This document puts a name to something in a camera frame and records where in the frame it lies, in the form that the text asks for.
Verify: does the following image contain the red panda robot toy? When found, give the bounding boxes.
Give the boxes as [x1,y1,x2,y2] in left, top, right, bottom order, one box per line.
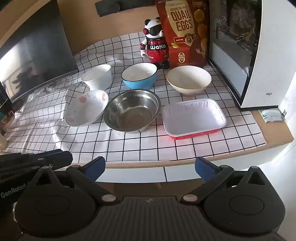
[140,17,170,70]

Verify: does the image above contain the white black checked tablecloth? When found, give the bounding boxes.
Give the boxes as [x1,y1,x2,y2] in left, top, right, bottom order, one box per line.
[5,31,266,163]

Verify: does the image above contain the red brown snack bag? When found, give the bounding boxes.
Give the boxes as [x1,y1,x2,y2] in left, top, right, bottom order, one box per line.
[155,0,211,69]

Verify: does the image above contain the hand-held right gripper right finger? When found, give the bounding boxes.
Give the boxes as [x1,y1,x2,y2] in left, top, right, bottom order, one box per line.
[181,157,269,205]

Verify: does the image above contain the black monitor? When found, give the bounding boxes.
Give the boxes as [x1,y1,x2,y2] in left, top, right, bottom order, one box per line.
[0,13,80,103]

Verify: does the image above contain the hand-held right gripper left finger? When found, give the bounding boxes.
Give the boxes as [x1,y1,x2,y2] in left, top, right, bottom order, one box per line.
[30,156,118,205]

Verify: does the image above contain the white tray with red outside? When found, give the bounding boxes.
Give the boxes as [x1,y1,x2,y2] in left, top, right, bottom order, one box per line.
[162,98,226,141]

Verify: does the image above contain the cream bowl with yellow rim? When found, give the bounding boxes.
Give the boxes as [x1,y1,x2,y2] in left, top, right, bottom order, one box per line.
[166,65,212,97]

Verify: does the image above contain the stainless steel bowl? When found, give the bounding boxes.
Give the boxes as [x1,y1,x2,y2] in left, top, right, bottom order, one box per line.
[103,89,162,133]

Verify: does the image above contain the stack of bowls and plates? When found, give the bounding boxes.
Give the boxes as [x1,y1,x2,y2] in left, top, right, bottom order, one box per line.
[65,89,109,127]

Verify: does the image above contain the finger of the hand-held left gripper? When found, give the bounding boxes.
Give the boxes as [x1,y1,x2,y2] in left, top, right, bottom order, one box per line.
[0,149,73,168]
[0,165,42,184]

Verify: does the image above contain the plain white bowl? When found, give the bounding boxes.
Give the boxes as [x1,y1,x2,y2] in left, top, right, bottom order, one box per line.
[81,64,112,91]

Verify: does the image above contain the blue bowl with black rim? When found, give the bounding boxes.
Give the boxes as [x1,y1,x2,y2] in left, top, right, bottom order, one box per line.
[121,62,158,90]

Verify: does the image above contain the white drawer front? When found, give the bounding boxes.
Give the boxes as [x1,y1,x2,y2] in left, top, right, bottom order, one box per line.
[95,167,165,183]
[165,165,204,182]

